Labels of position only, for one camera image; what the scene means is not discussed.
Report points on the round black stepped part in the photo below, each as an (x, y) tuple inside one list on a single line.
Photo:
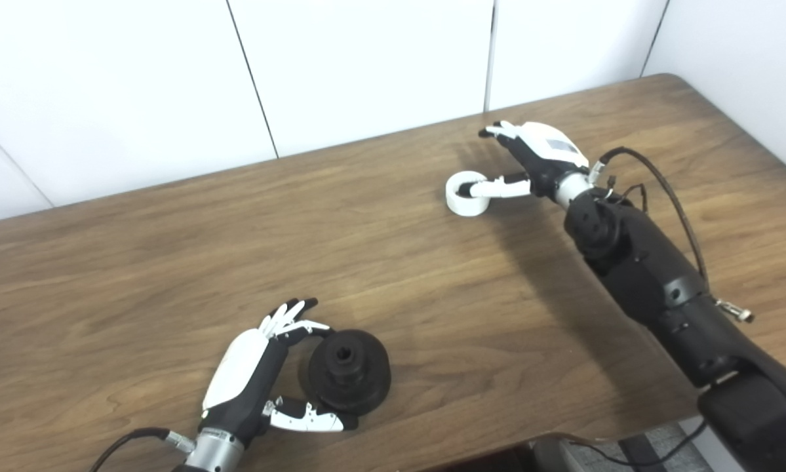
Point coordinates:
[(360, 387)]

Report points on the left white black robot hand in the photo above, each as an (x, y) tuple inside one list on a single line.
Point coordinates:
[(238, 367)]

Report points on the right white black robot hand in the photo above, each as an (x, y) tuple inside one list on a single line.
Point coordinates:
[(543, 147)]

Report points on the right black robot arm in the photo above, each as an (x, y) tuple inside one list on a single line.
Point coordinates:
[(655, 275)]

